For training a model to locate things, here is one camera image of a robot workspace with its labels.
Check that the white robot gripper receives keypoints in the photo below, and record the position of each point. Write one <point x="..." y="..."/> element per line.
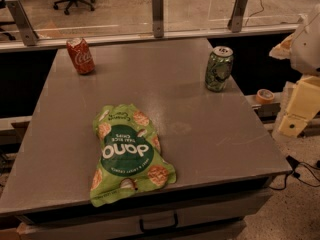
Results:
<point x="309" y="47"/>

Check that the green soda can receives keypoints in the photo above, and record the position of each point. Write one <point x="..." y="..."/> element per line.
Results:
<point x="219" y="67"/>

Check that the red cola can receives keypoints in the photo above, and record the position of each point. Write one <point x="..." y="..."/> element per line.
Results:
<point x="80" y="55"/>

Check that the orange tape roll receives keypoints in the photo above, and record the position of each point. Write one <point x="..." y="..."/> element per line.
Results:
<point x="264" y="96"/>

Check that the green rice chips bag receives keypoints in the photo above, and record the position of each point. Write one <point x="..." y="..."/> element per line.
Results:
<point x="130" y="161"/>

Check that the middle metal glass bracket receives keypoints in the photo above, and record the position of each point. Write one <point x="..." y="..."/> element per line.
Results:
<point x="157" y="16"/>

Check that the black drawer handle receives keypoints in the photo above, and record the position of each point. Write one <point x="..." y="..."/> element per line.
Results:
<point x="156" y="223"/>

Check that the left metal glass bracket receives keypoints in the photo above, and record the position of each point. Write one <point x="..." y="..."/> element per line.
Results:
<point x="27" y="33"/>

